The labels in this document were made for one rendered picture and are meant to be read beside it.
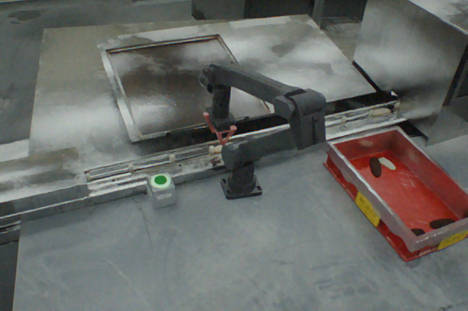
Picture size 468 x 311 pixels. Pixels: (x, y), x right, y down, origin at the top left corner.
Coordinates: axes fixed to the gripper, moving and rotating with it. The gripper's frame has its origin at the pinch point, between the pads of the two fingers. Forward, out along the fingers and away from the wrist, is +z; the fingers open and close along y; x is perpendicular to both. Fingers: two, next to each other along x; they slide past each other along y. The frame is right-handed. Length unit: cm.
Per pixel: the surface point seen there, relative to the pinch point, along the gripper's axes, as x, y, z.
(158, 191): -25.9, 15.5, 2.7
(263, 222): 1.6, 31.2, 10.6
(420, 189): 60, 39, 11
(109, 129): -30.8, -28.7, 8.7
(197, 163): -9.2, 4.2, 5.6
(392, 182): 52, 32, 10
